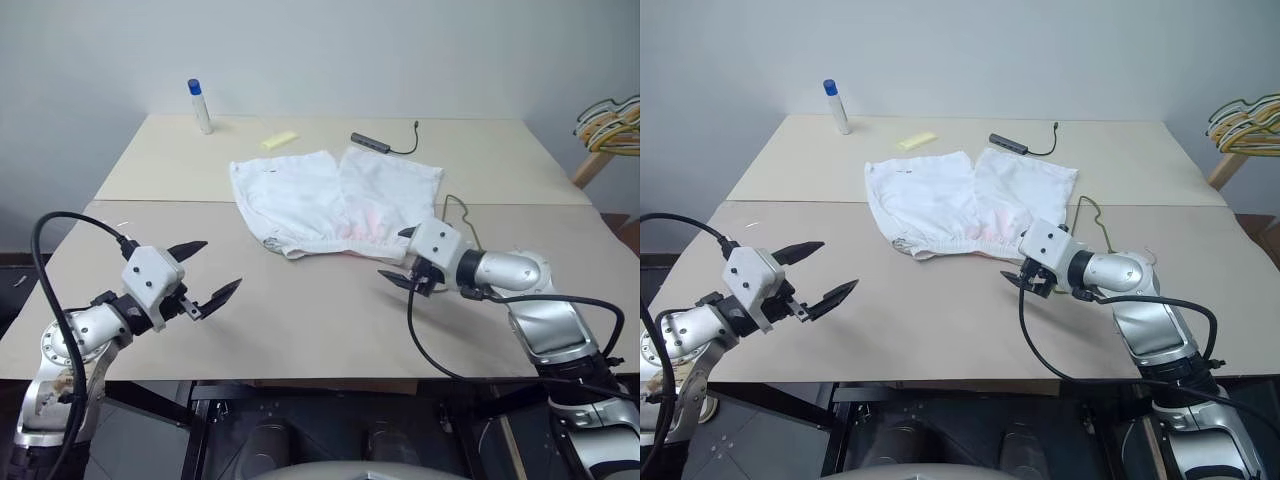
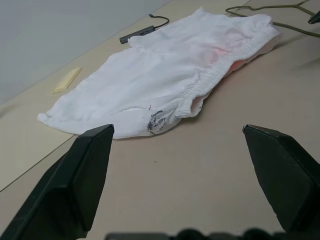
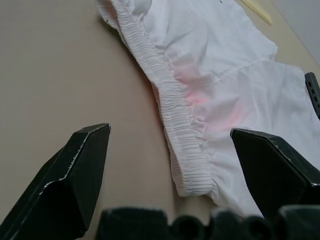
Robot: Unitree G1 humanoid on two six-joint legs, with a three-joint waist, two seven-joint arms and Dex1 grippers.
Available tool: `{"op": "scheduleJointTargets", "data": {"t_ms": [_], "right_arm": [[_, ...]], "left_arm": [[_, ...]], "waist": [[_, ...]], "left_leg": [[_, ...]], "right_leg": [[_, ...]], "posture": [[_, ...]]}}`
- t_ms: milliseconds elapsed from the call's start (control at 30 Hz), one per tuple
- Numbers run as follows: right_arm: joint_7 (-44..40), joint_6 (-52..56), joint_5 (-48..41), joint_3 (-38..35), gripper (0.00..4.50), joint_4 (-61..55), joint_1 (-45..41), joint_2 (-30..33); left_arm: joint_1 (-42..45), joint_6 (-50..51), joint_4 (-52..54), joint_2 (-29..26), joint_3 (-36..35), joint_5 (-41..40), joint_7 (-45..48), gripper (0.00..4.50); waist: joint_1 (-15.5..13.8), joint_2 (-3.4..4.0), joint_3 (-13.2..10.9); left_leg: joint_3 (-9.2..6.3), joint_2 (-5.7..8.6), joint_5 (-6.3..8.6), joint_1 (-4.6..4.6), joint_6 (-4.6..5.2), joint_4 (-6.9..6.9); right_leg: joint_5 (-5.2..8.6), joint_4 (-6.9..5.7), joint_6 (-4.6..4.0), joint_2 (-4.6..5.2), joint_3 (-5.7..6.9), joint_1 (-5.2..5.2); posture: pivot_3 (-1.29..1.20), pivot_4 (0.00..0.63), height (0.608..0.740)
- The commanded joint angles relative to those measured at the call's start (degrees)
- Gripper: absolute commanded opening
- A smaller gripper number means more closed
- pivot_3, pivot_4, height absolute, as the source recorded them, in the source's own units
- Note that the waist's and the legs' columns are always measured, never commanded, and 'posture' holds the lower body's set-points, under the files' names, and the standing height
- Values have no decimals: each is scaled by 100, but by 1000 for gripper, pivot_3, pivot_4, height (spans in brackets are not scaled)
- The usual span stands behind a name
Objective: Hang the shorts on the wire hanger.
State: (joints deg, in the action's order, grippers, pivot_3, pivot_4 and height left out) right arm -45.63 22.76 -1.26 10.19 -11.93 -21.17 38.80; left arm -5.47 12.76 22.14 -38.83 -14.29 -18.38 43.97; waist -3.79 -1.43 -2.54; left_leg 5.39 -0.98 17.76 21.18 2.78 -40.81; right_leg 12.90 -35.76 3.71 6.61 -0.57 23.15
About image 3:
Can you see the white cloth garment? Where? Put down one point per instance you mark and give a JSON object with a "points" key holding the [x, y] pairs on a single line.
{"points": [[212, 50]]}

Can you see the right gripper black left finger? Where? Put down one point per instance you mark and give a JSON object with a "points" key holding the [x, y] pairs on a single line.
{"points": [[57, 190]]}

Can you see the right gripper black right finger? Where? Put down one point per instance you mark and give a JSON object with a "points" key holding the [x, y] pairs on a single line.
{"points": [[270, 170]]}

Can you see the grey USB hub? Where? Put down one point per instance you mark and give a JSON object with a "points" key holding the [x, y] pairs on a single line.
{"points": [[313, 92]]}

